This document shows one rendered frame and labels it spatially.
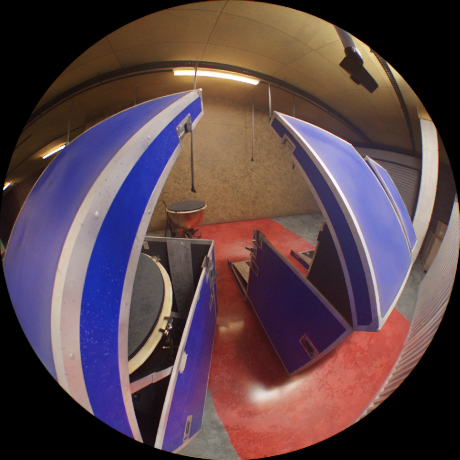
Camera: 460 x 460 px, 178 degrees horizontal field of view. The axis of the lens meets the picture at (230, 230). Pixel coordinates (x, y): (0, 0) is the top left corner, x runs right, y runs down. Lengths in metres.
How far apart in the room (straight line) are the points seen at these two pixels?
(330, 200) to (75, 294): 0.67
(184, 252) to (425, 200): 3.51
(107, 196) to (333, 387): 1.77
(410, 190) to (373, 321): 6.07
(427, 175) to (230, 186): 4.28
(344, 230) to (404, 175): 6.08
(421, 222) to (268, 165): 3.80
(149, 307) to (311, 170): 0.84
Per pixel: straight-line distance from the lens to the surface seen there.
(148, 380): 0.39
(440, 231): 5.78
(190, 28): 2.26
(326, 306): 0.71
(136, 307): 0.62
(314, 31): 2.28
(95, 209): 0.18
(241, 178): 3.77
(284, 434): 1.54
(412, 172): 6.58
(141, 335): 0.55
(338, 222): 0.58
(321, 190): 0.63
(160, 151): 0.31
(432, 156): 3.37
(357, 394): 1.85
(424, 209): 3.24
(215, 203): 3.65
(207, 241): 1.00
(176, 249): 1.09
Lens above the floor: 1.43
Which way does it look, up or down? 24 degrees down
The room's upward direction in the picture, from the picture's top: 1 degrees clockwise
